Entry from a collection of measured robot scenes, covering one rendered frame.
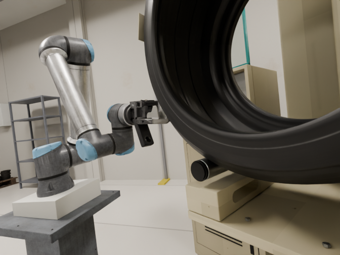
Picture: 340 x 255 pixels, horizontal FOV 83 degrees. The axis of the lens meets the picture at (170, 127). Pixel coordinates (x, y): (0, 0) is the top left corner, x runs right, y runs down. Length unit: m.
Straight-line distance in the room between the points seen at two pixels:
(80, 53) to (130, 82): 2.62
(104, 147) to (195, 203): 0.46
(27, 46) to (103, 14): 2.13
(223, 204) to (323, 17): 0.55
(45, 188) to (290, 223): 1.12
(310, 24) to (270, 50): 2.61
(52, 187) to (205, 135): 1.03
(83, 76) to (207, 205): 0.94
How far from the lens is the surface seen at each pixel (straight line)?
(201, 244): 1.66
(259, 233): 0.40
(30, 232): 1.14
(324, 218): 0.48
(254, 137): 0.30
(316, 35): 0.70
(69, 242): 1.30
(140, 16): 0.54
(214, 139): 0.34
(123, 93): 3.77
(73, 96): 0.90
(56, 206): 1.15
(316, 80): 0.68
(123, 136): 0.84
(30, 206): 1.29
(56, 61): 1.03
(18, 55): 5.92
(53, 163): 1.25
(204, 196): 0.43
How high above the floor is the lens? 1.01
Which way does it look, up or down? 2 degrees down
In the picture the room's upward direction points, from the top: 6 degrees counter-clockwise
